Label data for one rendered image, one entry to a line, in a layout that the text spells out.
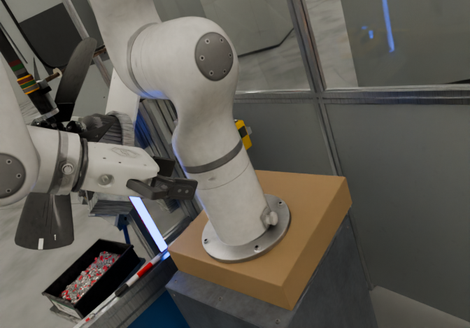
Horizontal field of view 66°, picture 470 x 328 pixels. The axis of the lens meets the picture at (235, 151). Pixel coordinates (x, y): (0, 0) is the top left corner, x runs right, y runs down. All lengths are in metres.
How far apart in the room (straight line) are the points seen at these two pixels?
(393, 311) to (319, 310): 1.07
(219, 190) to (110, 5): 0.33
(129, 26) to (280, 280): 0.47
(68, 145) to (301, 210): 0.45
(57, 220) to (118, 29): 0.79
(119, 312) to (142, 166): 0.58
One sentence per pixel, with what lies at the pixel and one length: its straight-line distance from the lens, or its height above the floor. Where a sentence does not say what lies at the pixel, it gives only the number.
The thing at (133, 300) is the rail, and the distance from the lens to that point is 1.02.
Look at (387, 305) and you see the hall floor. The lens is 1.83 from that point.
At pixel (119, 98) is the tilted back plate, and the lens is 1.47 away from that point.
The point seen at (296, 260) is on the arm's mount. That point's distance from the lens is 0.65.
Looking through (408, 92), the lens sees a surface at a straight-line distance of 1.14.
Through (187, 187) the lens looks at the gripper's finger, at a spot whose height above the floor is 1.20.
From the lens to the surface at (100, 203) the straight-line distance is 1.18.
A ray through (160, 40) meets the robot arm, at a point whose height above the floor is 1.40.
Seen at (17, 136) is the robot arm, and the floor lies 1.38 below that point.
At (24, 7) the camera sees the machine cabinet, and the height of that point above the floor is 1.82.
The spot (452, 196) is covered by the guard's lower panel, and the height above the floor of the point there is 0.64.
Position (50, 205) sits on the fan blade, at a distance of 1.28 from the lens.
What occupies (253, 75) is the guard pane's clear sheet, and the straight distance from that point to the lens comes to 1.47.
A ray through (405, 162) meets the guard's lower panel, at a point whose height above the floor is 0.75.
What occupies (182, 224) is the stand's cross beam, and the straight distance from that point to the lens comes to 1.65.
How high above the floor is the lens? 1.45
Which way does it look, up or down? 25 degrees down
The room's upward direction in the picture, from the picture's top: 22 degrees counter-clockwise
